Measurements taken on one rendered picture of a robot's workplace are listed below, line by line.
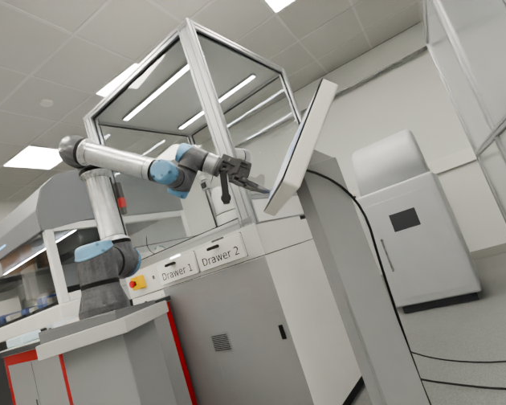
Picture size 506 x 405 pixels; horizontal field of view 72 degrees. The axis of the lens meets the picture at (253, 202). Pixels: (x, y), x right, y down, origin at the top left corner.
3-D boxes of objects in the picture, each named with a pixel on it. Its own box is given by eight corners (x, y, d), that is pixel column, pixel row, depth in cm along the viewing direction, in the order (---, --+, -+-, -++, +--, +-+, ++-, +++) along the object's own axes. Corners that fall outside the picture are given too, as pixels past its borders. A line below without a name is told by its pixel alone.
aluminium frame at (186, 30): (254, 222, 152) (185, 17, 167) (124, 275, 208) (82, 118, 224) (336, 206, 230) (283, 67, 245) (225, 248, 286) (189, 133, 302)
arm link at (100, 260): (71, 288, 106) (63, 246, 109) (97, 285, 120) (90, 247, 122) (105, 278, 105) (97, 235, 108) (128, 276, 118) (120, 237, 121)
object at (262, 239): (265, 254, 150) (254, 222, 152) (131, 299, 206) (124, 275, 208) (343, 227, 227) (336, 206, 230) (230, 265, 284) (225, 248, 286)
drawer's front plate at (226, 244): (246, 256, 153) (238, 232, 155) (201, 272, 169) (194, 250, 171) (247, 255, 155) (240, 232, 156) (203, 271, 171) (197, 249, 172)
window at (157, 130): (239, 218, 158) (180, 36, 173) (132, 263, 206) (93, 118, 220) (240, 218, 159) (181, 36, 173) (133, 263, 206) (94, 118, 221)
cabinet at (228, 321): (332, 449, 137) (267, 253, 149) (168, 439, 193) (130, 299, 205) (390, 349, 215) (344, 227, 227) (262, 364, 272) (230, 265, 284)
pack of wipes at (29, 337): (42, 337, 172) (41, 328, 172) (22, 344, 163) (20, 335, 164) (27, 341, 179) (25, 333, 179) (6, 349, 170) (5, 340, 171)
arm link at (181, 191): (157, 188, 120) (170, 159, 120) (171, 194, 130) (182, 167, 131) (177, 196, 118) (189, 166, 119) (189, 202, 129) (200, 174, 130)
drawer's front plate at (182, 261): (197, 272, 171) (191, 251, 172) (161, 285, 187) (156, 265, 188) (200, 272, 172) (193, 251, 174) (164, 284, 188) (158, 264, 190)
